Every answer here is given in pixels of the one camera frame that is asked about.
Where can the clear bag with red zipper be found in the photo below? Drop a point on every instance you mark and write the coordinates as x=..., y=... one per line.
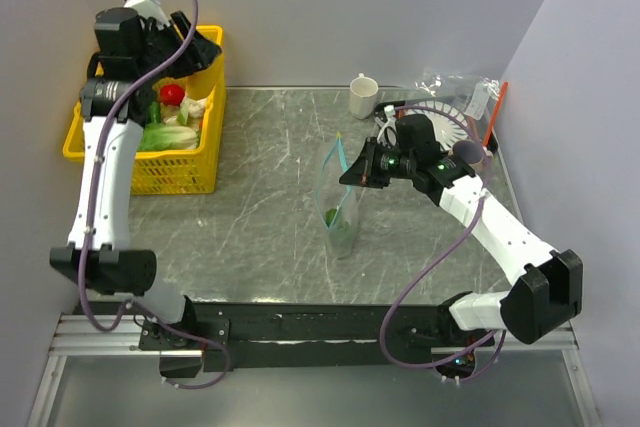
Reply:
x=485, y=95

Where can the white toy cauliflower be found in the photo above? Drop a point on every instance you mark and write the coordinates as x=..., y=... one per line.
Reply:
x=190, y=109

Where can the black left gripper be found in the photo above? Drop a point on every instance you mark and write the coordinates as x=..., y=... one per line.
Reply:
x=198, y=55

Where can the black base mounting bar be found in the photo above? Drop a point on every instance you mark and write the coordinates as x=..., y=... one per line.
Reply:
x=267, y=335

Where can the black rectangular tray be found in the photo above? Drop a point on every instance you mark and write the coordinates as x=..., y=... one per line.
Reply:
x=476, y=129

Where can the green toy lettuce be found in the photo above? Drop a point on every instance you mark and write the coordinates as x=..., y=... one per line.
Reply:
x=162, y=137

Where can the beige mug purple inside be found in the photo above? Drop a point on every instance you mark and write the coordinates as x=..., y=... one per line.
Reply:
x=477, y=157

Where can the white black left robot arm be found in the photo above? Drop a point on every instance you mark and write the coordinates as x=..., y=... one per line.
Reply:
x=133, y=53

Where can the white blue striped plate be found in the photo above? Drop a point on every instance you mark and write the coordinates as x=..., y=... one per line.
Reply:
x=447, y=122

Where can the green toy cucumber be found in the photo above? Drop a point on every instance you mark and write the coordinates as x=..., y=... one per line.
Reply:
x=154, y=114

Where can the white ceramic mug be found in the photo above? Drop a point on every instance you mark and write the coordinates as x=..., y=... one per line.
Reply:
x=363, y=94

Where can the clear bag with blue zipper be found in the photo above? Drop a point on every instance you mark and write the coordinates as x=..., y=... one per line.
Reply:
x=329, y=193

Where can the red toy tomato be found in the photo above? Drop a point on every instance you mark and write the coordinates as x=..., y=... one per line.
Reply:
x=171, y=94

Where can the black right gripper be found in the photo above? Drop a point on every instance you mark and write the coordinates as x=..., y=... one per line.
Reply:
x=363, y=172

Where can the yellow plastic basket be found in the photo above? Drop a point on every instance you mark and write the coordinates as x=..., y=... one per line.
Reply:
x=172, y=172

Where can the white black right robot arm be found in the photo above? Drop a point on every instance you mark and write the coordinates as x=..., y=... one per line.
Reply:
x=546, y=286

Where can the green toy bell pepper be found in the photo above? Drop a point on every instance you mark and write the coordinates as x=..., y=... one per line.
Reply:
x=339, y=229

